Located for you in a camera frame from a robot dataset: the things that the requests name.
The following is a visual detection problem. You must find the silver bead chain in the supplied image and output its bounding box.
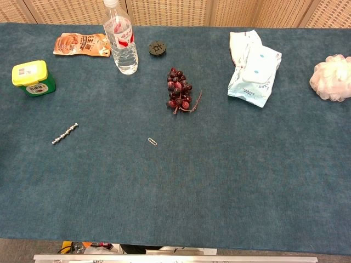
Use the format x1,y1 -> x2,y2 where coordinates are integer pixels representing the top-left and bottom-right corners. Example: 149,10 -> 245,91
51,122 -> 80,145

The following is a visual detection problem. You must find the blue felt table cloth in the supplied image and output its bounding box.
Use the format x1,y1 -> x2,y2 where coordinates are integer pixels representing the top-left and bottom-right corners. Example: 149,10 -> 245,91
0,22 -> 351,253

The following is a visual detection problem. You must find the dark red grape bunch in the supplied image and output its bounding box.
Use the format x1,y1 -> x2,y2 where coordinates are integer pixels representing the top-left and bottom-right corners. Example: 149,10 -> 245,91
166,67 -> 203,115

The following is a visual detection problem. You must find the black round disc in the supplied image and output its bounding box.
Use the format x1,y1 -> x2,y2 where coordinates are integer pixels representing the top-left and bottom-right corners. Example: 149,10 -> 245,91
149,40 -> 167,58

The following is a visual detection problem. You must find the white and blue wipes pack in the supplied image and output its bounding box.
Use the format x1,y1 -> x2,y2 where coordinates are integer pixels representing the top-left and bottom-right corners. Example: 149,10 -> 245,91
227,29 -> 282,108

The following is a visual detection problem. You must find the clear plastic water bottle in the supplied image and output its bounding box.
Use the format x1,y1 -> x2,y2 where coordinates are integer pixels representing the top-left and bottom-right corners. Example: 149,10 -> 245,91
103,0 -> 139,75

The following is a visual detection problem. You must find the woven rattan folding screen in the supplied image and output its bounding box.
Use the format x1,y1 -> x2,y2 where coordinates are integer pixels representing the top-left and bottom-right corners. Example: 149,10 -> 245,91
0,0 -> 351,28

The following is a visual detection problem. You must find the orange snack packet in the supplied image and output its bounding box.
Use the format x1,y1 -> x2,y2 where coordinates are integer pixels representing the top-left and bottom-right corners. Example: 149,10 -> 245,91
52,32 -> 112,58

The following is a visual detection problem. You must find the yellow and orange clutter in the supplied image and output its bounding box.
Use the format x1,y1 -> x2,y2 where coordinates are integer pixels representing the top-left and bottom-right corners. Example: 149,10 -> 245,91
56,241 -> 121,255

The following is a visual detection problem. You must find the green jar with yellow lid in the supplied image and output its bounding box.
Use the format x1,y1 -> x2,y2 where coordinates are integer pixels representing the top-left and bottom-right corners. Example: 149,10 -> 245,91
11,60 -> 56,98

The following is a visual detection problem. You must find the pale pink bath pouf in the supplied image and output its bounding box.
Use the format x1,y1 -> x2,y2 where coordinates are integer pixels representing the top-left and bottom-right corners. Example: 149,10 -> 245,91
309,54 -> 351,102

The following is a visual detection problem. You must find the silver aluminium rail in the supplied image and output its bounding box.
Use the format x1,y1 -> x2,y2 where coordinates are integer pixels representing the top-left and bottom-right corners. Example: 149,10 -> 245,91
33,254 -> 319,263

